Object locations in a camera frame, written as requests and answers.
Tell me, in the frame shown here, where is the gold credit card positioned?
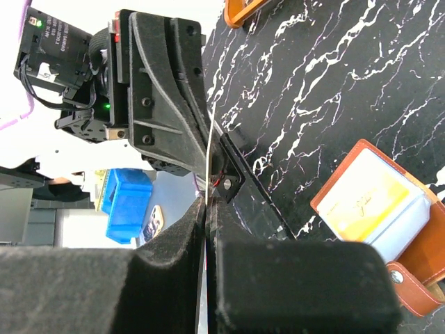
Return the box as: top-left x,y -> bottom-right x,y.
314,148 -> 414,241

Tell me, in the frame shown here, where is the blue plastic bin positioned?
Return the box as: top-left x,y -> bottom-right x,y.
101,168 -> 152,244

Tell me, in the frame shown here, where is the orange wooden shelf rack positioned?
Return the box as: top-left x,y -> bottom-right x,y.
224,0 -> 269,29

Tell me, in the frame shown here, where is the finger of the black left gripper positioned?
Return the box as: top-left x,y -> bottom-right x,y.
170,18 -> 225,174

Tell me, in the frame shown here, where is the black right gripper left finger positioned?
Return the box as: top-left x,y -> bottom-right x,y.
1,198 -> 205,333

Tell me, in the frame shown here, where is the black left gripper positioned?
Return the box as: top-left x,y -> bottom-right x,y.
14,7 -> 202,174

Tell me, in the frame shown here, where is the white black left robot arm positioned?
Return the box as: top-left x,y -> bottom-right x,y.
1,1 -> 224,178

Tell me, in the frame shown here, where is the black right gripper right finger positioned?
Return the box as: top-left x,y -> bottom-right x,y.
207,199 -> 401,333

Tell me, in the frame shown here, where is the brown leather card holder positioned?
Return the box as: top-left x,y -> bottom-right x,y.
310,139 -> 444,317

